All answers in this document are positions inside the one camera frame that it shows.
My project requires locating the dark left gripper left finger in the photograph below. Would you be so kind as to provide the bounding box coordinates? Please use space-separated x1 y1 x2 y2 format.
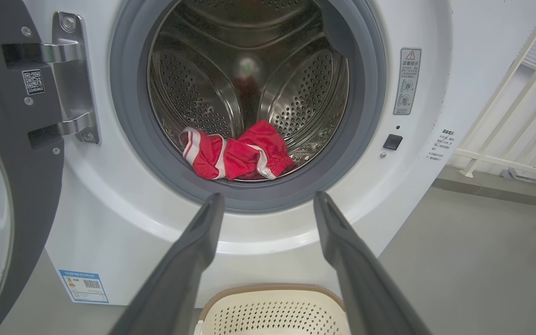
110 193 225 335

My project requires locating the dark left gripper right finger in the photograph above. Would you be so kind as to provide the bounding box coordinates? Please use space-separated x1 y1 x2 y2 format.
313 191 431 335

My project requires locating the red and white garment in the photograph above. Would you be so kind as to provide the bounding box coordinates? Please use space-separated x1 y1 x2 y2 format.
179 120 299 181

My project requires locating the cream perforated laundry basket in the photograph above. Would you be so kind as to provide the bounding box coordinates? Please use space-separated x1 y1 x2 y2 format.
194 284 351 335

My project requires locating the white front-load washing machine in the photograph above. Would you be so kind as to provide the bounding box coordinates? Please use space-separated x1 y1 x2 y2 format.
21 0 536 308

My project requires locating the stainless steel washer drum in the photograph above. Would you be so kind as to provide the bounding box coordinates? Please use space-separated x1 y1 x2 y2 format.
147 0 350 182

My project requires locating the silver metal door hinge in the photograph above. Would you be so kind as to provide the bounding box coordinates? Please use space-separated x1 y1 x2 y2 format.
2 12 101 149

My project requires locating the blue energy label sticker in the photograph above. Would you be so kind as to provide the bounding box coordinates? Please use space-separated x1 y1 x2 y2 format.
59 270 109 304

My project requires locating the small printed text sticker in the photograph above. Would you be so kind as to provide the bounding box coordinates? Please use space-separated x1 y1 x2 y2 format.
429 129 455 161

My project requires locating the white slatted railing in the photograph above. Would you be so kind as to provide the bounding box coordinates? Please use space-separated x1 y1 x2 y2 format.
452 0 536 197

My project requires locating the grey warning sticker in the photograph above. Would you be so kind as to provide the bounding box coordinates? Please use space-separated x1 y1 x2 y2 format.
393 47 422 115

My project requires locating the white QR code sticker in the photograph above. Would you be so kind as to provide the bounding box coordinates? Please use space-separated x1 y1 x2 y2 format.
22 69 45 96

